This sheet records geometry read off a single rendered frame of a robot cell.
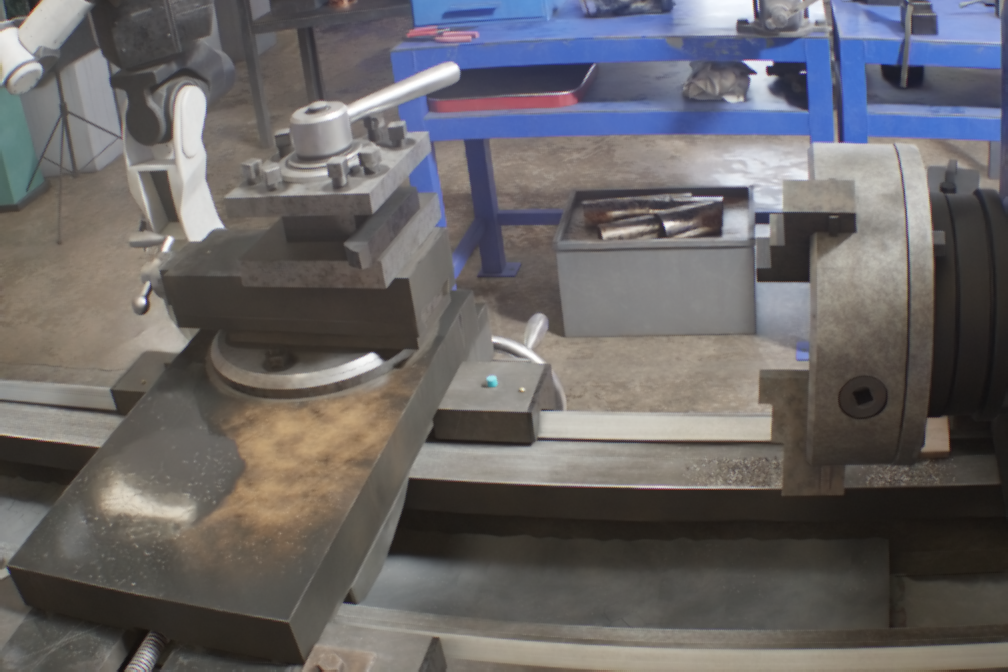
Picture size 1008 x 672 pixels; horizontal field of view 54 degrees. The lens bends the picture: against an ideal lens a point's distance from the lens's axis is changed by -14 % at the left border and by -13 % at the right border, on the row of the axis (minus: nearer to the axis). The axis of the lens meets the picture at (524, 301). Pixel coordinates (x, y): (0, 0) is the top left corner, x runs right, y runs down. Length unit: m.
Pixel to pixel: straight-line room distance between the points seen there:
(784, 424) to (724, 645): 0.19
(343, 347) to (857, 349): 0.61
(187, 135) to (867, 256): 1.62
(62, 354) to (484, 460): 2.63
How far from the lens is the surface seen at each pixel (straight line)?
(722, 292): 2.96
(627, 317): 3.02
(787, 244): 0.77
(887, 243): 0.75
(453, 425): 1.19
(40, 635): 1.04
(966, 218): 0.82
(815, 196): 0.74
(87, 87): 5.47
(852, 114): 2.63
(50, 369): 3.60
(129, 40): 2.10
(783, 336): 3.01
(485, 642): 0.94
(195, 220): 2.26
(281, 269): 1.13
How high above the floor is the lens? 1.50
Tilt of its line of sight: 27 degrees down
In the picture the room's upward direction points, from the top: 8 degrees counter-clockwise
